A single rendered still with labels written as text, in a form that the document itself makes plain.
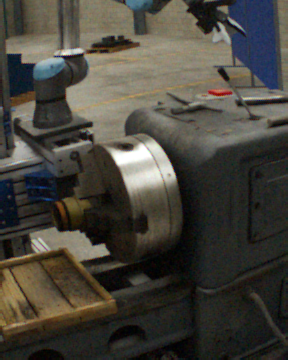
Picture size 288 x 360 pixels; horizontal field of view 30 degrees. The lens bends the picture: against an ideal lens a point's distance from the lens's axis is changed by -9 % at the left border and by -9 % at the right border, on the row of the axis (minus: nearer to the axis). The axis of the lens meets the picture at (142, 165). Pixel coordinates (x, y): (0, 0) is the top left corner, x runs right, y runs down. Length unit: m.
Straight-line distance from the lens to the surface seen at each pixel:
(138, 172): 1.32
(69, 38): 2.02
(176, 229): 1.37
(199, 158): 1.31
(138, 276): 1.59
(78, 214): 1.38
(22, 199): 1.95
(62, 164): 1.83
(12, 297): 1.45
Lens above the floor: 1.63
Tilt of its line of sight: 19 degrees down
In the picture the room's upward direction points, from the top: 4 degrees counter-clockwise
